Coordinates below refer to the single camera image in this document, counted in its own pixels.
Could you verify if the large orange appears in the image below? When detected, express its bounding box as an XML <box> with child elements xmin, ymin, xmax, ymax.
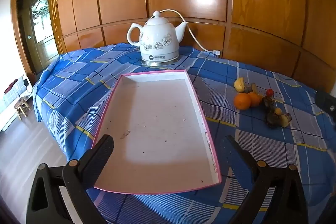
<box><xmin>234</xmin><ymin>93</ymin><xmax>252</xmax><ymax>110</ymax></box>

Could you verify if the dark red bag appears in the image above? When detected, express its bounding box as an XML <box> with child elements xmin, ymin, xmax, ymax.
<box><xmin>4</xmin><ymin>78</ymin><xmax>19</xmax><ymax>94</ymax></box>

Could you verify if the pink rimmed white tray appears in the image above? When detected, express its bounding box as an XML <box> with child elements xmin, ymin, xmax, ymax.
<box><xmin>91</xmin><ymin>70</ymin><xmax>222</xmax><ymax>195</ymax></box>

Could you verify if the dark brown wrinkled fruit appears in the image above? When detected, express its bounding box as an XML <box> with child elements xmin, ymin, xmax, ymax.
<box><xmin>262</xmin><ymin>95</ymin><xmax>276</xmax><ymax>110</ymax></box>
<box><xmin>266</xmin><ymin>112</ymin><xmax>282</xmax><ymax>128</ymax></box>

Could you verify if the white kettle cord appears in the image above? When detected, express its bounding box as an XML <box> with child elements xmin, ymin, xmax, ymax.
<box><xmin>159</xmin><ymin>9</ymin><xmax>217</xmax><ymax>53</ymax></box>

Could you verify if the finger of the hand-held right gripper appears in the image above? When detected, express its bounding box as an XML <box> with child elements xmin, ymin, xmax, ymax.
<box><xmin>316</xmin><ymin>91</ymin><xmax>336</xmax><ymax>115</ymax></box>

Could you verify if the small orange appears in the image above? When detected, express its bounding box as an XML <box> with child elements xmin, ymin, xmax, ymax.
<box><xmin>248</xmin><ymin>92</ymin><xmax>263</xmax><ymax>108</ymax></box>

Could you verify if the white floral electric kettle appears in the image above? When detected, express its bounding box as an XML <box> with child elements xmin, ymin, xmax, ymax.
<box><xmin>127</xmin><ymin>10</ymin><xmax>188</xmax><ymax>66</ymax></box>

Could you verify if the blue plaid tablecloth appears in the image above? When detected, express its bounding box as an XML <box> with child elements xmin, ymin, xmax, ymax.
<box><xmin>33</xmin><ymin>42</ymin><xmax>336</xmax><ymax>224</ymax></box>

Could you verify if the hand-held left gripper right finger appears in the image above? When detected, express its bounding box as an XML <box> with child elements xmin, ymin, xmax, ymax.
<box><xmin>220</xmin><ymin>135</ymin><xmax>309</xmax><ymax>224</ymax></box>

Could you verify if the small wooden stool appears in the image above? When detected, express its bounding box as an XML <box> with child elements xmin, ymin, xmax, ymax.
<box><xmin>14</xmin><ymin>97</ymin><xmax>31</xmax><ymax>121</ymax></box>

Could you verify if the white appliance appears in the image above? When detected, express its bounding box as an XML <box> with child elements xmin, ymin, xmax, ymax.
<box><xmin>20</xmin><ymin>75</ymin><xmax>33</xmax><ymax>96</ymax></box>

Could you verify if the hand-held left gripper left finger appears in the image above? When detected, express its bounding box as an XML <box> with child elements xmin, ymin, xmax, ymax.
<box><xmin>26</xmin><ymin>134</ymin><xmax>114</xmax><ymax>224</ymax></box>

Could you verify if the wooden glass door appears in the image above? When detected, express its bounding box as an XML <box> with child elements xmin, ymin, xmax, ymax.
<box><xmin>10</xmin><ymin>0</ymin><xmax>59</xmax><ymax>75</ymax></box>

